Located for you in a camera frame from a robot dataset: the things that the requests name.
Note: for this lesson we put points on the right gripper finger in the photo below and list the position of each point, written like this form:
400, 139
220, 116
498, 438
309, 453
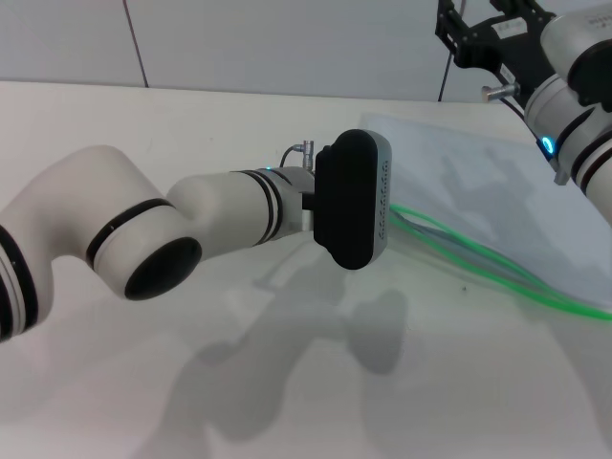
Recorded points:
452, 24
526, 6

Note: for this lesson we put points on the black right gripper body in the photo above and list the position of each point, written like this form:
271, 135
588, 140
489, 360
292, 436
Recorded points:
507, 48

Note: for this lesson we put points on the transparent green-zip document bag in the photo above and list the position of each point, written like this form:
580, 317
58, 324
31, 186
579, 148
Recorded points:
454, 143

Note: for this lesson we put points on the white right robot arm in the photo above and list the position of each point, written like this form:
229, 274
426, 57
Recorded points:
593, 162

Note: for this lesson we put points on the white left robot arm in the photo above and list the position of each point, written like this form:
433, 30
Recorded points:
215, 205

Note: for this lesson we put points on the left wrist camera housing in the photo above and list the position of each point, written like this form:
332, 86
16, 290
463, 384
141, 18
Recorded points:
351, 201

